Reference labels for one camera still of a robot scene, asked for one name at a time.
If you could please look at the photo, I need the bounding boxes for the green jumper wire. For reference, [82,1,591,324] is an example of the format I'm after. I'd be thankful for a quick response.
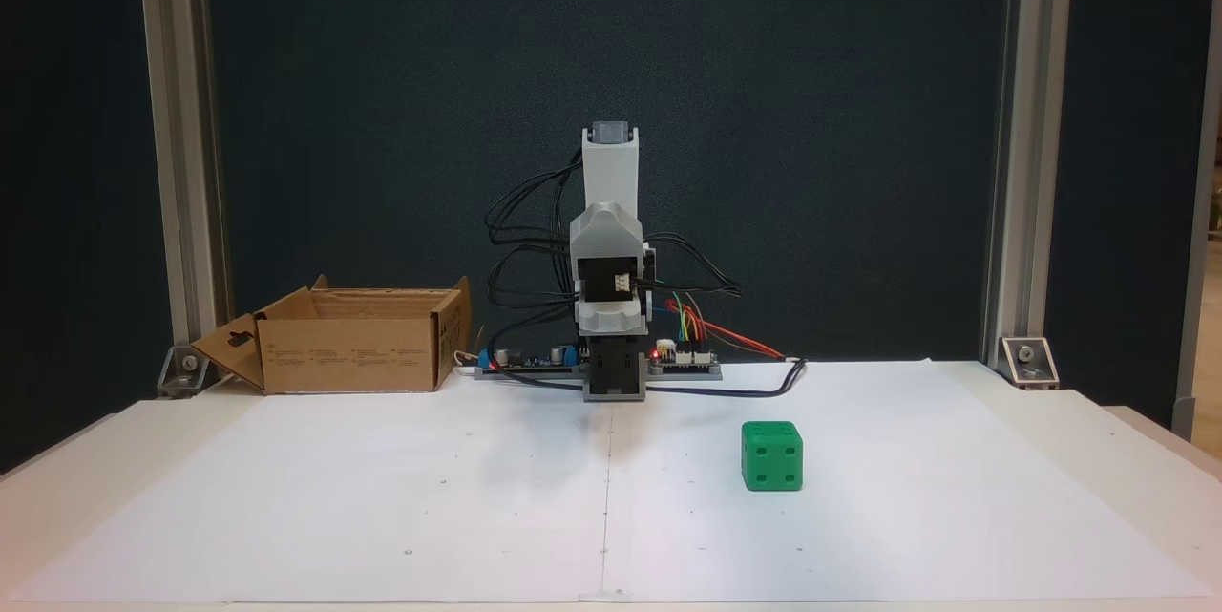
[668,290,698,348]

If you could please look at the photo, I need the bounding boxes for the aluminium frame post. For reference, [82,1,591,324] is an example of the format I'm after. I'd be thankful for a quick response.
[983,0,1075,374]
[1172,0,1222,446]
[137,0,230,374]

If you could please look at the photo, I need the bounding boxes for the green die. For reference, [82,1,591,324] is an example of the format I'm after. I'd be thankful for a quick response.
[742,420,804,493]

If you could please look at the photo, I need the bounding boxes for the black servo cable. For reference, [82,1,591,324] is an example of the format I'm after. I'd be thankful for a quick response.
[485,149,585,376]
[638,232,742,300]

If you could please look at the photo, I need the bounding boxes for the blue power circuit board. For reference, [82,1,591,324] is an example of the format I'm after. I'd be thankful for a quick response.
[477,340,585,374]

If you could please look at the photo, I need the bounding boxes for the long black power cable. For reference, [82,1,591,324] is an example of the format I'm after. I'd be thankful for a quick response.
[482,357,810,400]

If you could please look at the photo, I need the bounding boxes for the brown cardboard box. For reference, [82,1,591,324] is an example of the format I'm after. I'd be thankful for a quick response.
[191,275,474,395]

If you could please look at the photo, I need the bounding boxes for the metal corner bracket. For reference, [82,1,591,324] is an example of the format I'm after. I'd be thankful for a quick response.
[158,345,209,398]
[1000,336,1059,391]

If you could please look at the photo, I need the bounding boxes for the black motor controller board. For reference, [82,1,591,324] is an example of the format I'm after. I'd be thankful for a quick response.
[649,340,717,370]

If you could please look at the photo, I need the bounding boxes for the red and orange wires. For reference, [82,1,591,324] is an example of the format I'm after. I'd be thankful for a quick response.
[668,299,786,358]

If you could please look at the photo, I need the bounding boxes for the dark blue partition panel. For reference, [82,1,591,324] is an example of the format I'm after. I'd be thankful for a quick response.
[205,0,1013,367]
[1045,0,1206,432]
[0,0,182,476]

